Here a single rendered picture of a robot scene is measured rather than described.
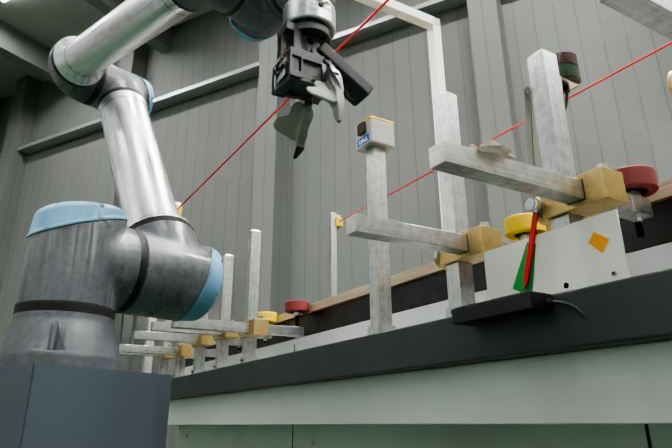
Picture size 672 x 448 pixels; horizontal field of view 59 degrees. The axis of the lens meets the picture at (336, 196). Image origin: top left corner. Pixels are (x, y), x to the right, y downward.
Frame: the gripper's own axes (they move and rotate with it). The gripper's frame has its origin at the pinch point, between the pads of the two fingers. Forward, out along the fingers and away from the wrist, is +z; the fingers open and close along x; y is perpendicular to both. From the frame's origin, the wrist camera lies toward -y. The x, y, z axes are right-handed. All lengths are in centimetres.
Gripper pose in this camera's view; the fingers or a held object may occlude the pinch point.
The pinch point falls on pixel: (319, 143)
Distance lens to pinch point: 93.7
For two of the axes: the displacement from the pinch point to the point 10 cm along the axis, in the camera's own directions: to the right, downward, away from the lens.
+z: 0.1, 9.3, -3.6
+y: -8.7, -1.7, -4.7
